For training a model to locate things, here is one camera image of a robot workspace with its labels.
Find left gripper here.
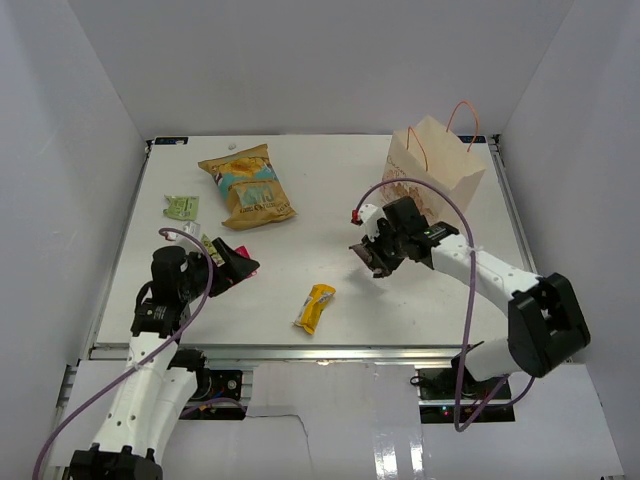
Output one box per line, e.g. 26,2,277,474
179,237,259,301

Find dark brown snack bar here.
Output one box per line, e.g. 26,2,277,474
349,237,392,278

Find yellow snack bar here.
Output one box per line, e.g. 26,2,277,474
294,284,336,335

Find brown chips bag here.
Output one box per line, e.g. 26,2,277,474
198,144,296,231

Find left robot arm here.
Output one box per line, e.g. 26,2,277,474
69,238,259,479

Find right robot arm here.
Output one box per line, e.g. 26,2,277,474
351,196,591,399

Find beige paper bag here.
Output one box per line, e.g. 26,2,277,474
379,116,486,227

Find pink snack packet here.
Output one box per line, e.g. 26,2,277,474
235,245,257,278

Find green triangular snack packet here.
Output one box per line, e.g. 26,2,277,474
201,234,225,267

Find light green snack packet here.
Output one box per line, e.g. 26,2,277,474
163,195,199,221

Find blue label sticker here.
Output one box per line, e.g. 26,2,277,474
153,137,189,146

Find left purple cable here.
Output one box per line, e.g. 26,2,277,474
32,228,215,480

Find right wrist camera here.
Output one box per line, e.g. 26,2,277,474
351,204,386,241

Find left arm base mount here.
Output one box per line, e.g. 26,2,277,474
172,349,243,402

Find aluminium table frame rail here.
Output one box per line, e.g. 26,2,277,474
87,134,539,364

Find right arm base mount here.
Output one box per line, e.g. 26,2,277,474
409,368,515,425

